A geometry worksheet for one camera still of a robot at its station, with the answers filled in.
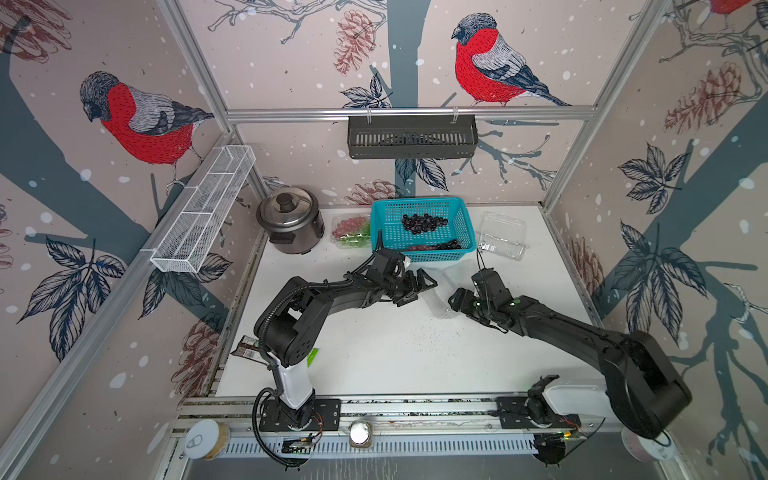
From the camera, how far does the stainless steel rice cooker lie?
0.96 meters

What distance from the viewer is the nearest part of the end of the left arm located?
759mm

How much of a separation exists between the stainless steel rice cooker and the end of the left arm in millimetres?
337

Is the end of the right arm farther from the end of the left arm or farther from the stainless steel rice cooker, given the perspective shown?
the stainless steel rice cooker
